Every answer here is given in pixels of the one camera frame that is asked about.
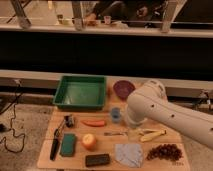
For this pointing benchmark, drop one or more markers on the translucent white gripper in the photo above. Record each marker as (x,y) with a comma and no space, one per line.
(133,132)

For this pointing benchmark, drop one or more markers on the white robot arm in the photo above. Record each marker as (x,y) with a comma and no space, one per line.
(149,101)

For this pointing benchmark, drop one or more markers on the purple bowl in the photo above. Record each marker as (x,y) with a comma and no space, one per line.
(123,89)

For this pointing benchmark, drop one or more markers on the yellow banana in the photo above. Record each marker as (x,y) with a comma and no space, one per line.
(148,135)

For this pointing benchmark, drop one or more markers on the grey blue cloth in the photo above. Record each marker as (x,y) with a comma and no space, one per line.
(130,154)

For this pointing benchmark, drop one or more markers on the silver fork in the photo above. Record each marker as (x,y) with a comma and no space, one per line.
(115,133)

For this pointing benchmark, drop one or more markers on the blue cup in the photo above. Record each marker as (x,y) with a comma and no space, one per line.
(115,115)

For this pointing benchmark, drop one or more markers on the wooden board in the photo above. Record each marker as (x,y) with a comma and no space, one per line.
(106,144)

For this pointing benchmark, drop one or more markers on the bunch of dark grapes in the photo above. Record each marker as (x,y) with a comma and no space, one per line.
(165,151)

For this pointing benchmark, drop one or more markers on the orange apple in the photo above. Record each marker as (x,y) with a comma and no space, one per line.
(89,141)

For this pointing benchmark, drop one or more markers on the black rectangular block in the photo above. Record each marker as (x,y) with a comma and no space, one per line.
(97,160)

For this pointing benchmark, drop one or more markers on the small black binder clip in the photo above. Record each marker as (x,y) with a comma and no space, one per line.
(69,121)

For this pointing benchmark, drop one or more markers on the green sponge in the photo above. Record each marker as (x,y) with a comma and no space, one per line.
(68,145)

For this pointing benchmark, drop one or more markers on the green plastic tray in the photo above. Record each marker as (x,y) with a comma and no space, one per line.
(81,93)

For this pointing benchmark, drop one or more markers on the black handled knife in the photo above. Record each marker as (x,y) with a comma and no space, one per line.
(55,142)

